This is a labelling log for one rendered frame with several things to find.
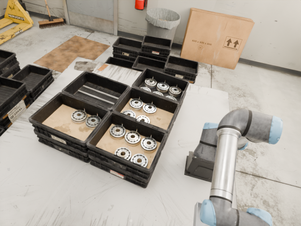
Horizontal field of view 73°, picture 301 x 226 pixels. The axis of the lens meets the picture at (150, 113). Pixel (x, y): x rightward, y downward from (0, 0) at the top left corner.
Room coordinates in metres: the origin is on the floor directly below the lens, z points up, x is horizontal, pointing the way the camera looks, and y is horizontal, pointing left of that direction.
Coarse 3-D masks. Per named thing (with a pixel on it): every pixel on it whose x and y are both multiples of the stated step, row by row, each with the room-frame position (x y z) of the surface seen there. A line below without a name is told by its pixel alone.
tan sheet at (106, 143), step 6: (108, 132) 0.82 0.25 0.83; (126, 132) 0.85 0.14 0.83; (102, 138) 0.77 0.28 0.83; (108, 138) 0.78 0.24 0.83; (102, 144) 0.72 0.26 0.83; (108, 144) 0.73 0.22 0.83; (114, 144) 0.74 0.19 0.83; (120, 144) 0.74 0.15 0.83; (126, 144) 0.75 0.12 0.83; (138, 144) 0.77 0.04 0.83; (108, 150) 0.69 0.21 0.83; (114, 150) 0.69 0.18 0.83; (132, 150) 0.72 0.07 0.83; (138, 150) 0.73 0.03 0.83; (156, 150) 0.75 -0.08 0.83; (150, 156) 0.70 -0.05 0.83; (138, 162) 0.64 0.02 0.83; (150, 162) 0.66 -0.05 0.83
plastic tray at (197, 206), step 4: (196, 204) 0.42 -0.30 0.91; (200, 204) 0.42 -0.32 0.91; (196, 208) 0.40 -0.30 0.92; (200, 208) 0.42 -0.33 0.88; (196, 212) 0.38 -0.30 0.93; (196, 216) 0.36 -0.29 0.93; (196, 220) 0.34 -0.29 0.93; (200, 220) 0.36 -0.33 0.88; (196, 224) 0.32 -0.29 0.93; (200, 224) 0.34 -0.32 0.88; (204, 224) 0.34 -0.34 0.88
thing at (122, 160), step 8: (112, 112) 0.91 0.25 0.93; (104, 120) 0.83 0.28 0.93; (136, 120) 0.88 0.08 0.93; (152, 128) 0.84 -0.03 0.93; (88, 144) 0.64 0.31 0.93; (160, 144) 0.72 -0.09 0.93; (104, 152) 0.61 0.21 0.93; (120, 160) 0.58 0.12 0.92; (128, 160) 0.58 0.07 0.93; (136, 168) 0.56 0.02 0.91; (144, 168) 0.55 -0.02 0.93; (152, 168) 0.57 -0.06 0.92
